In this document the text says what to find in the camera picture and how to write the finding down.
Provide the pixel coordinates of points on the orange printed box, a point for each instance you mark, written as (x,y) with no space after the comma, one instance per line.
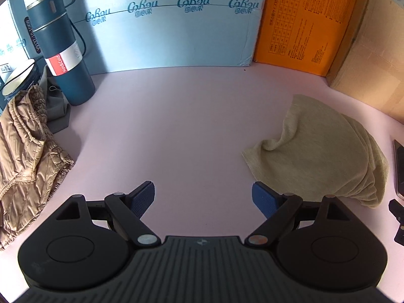
(303,25)

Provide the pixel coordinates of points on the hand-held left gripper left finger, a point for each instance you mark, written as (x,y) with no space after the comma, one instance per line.
(143,198)

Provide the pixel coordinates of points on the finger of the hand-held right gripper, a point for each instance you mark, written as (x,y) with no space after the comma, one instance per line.
(398,214)

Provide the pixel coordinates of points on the dark blue thermos bottle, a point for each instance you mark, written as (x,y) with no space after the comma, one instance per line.
(60,38)

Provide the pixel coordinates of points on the small pale blue box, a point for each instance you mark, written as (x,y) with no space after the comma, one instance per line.
(14,31)

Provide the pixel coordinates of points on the beige knit cloth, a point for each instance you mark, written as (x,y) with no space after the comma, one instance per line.
(322,151)

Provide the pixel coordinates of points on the brown cardboard box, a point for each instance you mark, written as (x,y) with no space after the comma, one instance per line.
(372,63)

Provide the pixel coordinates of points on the grey cloth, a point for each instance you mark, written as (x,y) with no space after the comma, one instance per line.
(56,110)

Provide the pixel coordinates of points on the large light blue cardboard box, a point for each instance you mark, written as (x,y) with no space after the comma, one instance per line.
(176,34)

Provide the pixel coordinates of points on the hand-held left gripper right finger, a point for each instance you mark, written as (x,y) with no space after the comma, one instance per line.
(263,199)

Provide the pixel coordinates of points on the smartphone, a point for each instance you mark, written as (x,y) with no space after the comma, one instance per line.
(399,170)

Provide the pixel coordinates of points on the tan quilted jacket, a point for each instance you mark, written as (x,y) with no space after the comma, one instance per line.
(25,157)

